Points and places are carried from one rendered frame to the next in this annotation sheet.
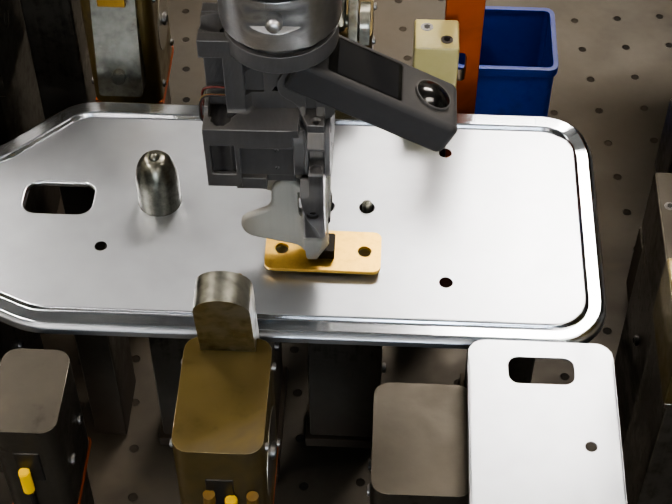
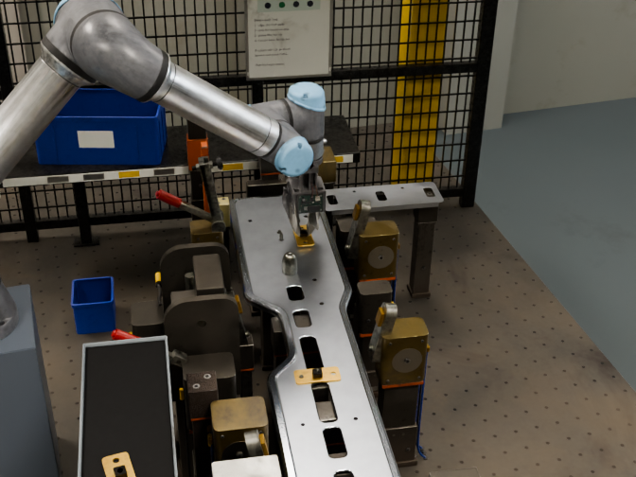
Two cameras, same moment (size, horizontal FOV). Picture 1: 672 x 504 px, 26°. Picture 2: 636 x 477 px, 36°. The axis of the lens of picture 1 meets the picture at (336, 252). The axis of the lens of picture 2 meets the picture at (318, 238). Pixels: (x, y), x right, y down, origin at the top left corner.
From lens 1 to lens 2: 214 cm
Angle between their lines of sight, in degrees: 73
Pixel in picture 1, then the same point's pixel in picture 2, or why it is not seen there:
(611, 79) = not seen: hidden behind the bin
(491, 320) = not seen: hidden behind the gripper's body
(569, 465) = (362, 194)
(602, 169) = (137, 291)
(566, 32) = (50, 304)
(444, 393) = (340, 220)
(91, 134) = (261, 291)
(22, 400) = (379, 287)
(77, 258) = (321, 283)
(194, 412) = (385, 232)
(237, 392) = (376, 226)
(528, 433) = (354, 200)
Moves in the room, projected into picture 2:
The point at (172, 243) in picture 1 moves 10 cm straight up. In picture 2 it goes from (308, 266) to (309, 226)
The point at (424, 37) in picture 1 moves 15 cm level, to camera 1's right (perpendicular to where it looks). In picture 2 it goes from (223, 203) to (215, 170)
